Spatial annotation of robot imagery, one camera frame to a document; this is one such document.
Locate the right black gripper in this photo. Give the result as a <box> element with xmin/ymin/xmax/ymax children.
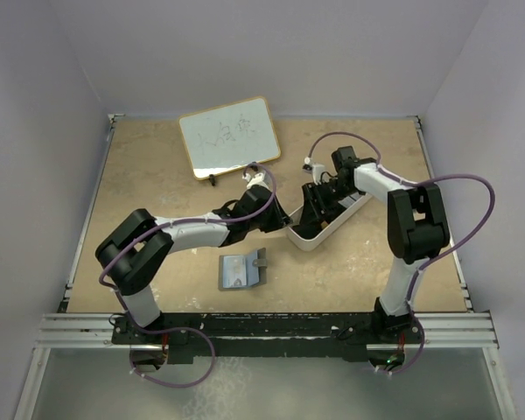
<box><xmin>300</xmin><ymin>179</ymin><xmax>361</xmax><ymax>226</ymax></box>

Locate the white oblong plastic tray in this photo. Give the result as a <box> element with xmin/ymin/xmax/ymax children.
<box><xmin>286</xmin><ymin>194</ymin><xmax>371</xmax><ymax>252</ymax></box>

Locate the grey card holder wallet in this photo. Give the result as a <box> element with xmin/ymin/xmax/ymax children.
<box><xmin>218</xmin><ymin>248</ymin><xmax>268</xmax><ymax>291</ymax></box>

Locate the white VIP card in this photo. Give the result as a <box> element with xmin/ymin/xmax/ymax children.
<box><xmin>220</xmin><ymin>255</ymin><xmax>248</xmax><ymax>290</ymax></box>

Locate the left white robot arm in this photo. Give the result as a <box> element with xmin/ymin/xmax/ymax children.
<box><xmin>95</xmin><ymin>185</ymin><xmax>291</xmax><ymax>343</ymax></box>

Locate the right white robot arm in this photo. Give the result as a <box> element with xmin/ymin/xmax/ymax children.
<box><xmin>288</xmin><ymin>146</ymin><xmax>450</xmax><ymax>342</ymax></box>

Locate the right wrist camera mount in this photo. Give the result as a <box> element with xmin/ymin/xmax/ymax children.
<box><xmin>302</xmin><ymin>157</ymin><xmax>326</xmax><ymax>185</ymax></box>

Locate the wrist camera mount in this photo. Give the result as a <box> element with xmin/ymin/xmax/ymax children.
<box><xmin>302</xmin><ymin>157</ymin><xmax>326</xmax><ymax>185</ymax></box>
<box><xmin>242</xmin><ymin>171</ymin><xmax>270</xmax><ymax>189</ymax></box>

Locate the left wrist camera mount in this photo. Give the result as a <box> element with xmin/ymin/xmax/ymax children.
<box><xmin>242</xmin><ymin>171</ymin><xmax>270</xmax><ymax>189</ymax></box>

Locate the small whiteboard wooden frame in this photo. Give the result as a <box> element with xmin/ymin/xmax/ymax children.
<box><xmin>178</xmin><ymin>96</ymin><xmax>281</xmax><ymax>180</ymax></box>

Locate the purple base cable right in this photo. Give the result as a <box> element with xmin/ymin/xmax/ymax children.
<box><xmin>374</xmin><ymin>317</ymin><xmax>428</xmax><ymax>377</ymax></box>

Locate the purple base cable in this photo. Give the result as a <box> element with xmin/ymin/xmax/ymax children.
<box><xmin>374</xmin><ymin>317</ymin><xmax>428</xmax><ymax>377</ymax></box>
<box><xmin>129</xmin><ymin>325</ymin><xmax>220</xmax><ymax>389</ymax></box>

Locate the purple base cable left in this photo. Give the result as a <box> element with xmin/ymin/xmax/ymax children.
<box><xmin>129</xmin><ymin>325</ymin><xmax>220</xmax><ymax>389</ymax></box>

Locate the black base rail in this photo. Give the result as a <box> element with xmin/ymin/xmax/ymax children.
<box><xmin>108</xmin><ymin>311</ymin><xmax>424</xmax><ymax>364</ymax></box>

